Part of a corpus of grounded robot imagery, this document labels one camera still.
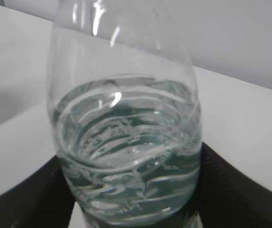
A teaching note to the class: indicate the clear water bottle green label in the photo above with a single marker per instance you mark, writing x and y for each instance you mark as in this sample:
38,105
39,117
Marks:
125,113

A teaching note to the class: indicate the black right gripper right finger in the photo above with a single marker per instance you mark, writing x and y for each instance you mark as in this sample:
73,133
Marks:
228,198

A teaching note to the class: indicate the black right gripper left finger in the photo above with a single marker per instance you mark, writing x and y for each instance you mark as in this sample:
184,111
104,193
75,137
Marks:
43,200

